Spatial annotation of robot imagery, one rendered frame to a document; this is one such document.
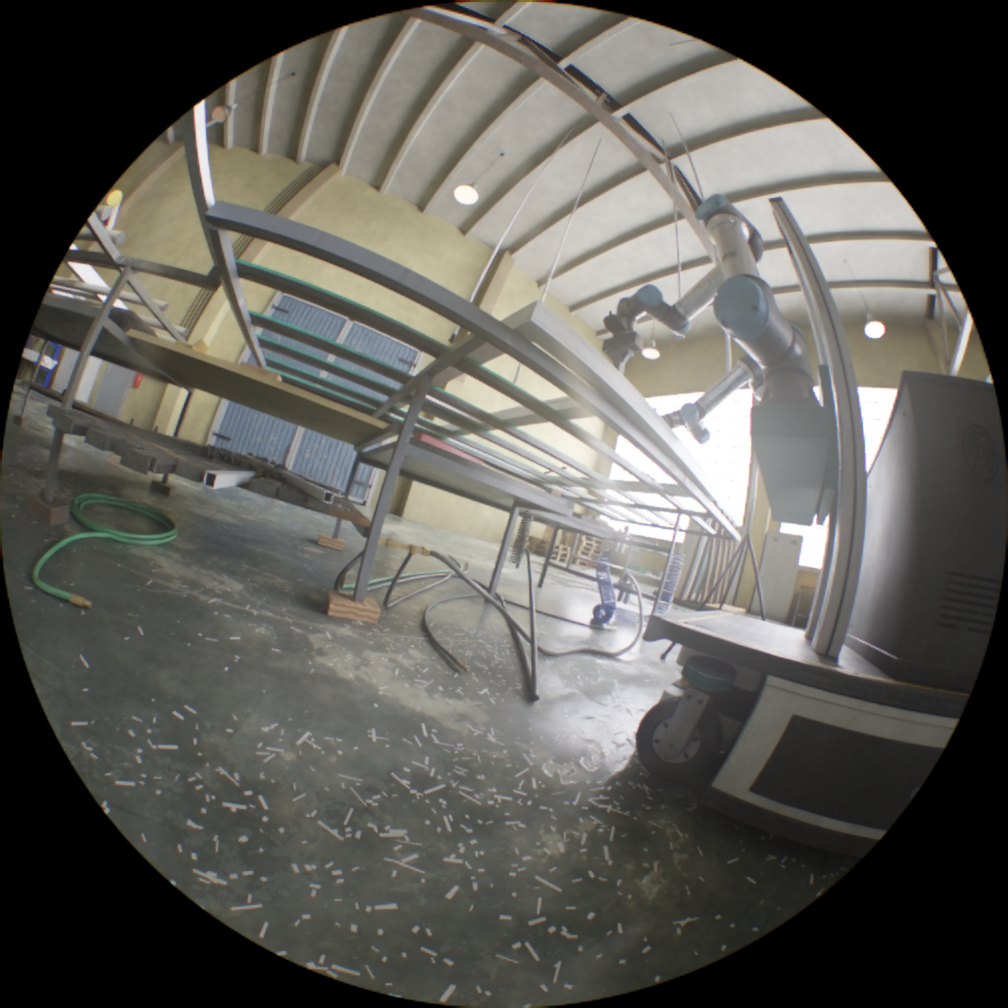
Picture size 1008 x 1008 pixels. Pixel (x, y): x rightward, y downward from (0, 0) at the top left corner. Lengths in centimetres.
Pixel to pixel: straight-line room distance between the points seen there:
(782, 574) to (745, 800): 748
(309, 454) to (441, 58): 924
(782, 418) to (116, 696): 111
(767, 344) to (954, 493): 45
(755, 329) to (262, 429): 721
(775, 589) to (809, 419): 740
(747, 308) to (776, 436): 22
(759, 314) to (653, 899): 86
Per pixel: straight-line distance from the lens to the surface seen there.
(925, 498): 68
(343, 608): 98
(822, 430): 60
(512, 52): 613
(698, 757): 68
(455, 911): 43
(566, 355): 85
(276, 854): 43
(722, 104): 820
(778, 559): 800
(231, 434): 735
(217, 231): 87
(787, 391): 65
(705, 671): 60
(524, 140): 870
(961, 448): 75
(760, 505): 839
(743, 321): 62
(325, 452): 706
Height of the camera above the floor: 39
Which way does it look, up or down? 5 degrees up
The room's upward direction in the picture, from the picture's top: 16 degrees clockwise
